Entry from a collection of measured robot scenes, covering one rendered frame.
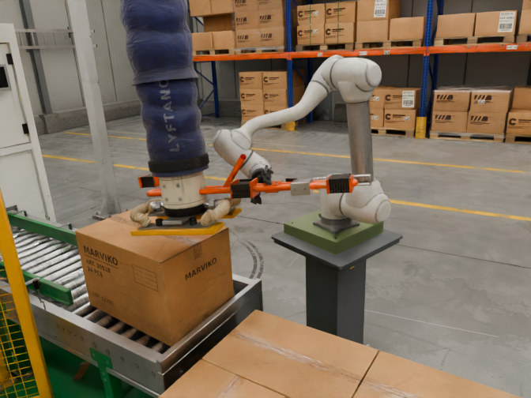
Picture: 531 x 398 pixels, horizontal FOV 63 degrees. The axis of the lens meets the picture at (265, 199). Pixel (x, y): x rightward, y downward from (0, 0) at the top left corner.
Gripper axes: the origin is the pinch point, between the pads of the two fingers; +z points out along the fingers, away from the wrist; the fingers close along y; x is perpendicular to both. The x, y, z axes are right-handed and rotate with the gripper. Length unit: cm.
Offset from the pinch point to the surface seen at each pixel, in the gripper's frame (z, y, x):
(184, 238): -25.0, 40.0, 15.9
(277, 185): 3.5, -4.7, -3.5
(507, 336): -71, 30, -186
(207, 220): 4.4, 17.7, 12.9
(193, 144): -5.1, -3.0, 29.0
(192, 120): -6.2, -10.2, 33.1
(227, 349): -4, 68, -19
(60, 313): -31, 101, 51
